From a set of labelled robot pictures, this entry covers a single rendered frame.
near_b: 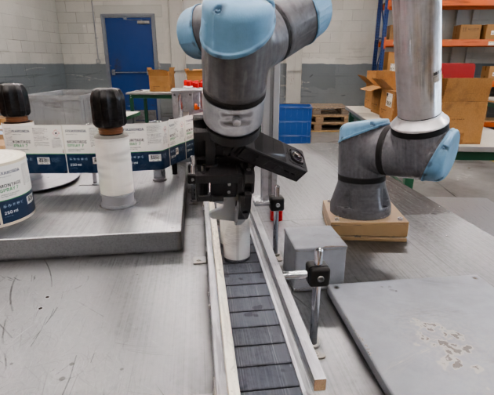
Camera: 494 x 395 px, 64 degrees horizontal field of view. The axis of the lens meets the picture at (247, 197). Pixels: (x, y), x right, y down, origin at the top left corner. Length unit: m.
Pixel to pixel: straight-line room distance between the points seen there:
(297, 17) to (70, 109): 2.67
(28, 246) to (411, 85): 0.86
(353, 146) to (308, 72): 7.76
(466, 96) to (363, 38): 6.35
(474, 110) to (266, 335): 2.25
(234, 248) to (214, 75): 0.39
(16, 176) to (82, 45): 8.61
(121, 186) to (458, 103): 2.03
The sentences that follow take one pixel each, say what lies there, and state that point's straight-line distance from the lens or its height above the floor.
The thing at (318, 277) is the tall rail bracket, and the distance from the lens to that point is 0.57.
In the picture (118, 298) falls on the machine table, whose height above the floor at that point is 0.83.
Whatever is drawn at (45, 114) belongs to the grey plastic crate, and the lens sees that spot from 3.15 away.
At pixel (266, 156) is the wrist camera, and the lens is 0.53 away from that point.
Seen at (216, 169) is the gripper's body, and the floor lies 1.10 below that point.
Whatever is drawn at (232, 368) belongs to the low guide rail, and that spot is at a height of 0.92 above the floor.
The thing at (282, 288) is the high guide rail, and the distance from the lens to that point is 0.53.
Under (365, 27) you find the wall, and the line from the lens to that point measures 8.86.
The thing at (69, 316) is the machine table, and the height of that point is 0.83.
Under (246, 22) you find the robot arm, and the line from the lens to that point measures 0.41.
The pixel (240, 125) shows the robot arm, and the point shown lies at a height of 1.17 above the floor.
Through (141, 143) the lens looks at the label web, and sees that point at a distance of 1.26.
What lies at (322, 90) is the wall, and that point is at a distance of 8.75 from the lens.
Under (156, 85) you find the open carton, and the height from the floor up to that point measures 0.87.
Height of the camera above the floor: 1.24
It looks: 19 degrees down
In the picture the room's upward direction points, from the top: straight up
